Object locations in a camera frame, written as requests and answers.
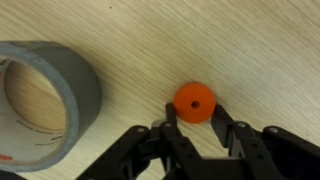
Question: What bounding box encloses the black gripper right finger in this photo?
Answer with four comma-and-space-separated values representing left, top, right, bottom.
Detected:
211, 105, 280, 180

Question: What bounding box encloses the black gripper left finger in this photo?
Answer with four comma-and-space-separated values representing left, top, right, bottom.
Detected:
160, 103, 202, 180

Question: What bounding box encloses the orange ring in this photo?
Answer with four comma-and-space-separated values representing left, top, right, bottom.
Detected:
172, 81, 217, 125

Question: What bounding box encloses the grey duct tape roll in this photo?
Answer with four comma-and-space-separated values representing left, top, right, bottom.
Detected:
0, 41, 102, 172

